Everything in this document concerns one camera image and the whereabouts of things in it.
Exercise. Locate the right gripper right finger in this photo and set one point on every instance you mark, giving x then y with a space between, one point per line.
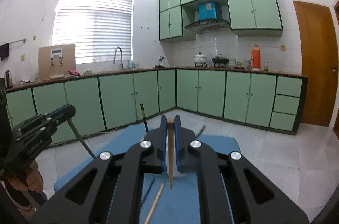
231 189

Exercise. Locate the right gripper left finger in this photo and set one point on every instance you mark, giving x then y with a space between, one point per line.
109 189

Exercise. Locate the bamboo chopstick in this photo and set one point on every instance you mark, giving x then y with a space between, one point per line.
170 136
154 204

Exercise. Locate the grey metal chopstick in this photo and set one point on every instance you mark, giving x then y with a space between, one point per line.
80 139

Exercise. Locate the black chopstick gold band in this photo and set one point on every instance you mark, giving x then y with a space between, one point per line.
144 118
148 192

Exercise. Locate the green lower kitchen cabinets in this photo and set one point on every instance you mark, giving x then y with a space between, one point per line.
264 100

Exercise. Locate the person's left hand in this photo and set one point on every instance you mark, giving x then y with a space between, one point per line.
33 181

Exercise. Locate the blue tablecloth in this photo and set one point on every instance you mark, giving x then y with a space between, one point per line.
178 206

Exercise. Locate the white double utensil holder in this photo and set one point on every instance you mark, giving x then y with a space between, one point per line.
157 157

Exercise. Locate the electric steel kettle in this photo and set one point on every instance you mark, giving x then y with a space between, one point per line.
8 79

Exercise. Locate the pink cloth on counter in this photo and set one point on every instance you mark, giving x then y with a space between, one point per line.
74 73

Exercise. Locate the cardboard box with label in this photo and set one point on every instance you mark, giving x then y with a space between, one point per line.
56 61

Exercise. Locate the patterned ceramic jar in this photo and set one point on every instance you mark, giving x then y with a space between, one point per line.
232 63
246 64

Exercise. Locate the white window blinds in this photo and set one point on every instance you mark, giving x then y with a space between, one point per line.
96 28

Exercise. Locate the small glass jar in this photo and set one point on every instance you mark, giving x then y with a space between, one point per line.
265 67

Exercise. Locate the black wok with lid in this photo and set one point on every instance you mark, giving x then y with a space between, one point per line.
219 61

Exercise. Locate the orange thermos flask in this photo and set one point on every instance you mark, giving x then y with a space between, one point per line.
256 58

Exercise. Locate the black range hood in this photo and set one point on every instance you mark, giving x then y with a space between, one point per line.
208 25

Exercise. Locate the blue box above hood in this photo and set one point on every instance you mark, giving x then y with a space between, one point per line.
210 10

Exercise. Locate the green upper wall cabinets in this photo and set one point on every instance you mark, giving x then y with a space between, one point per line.
181 20

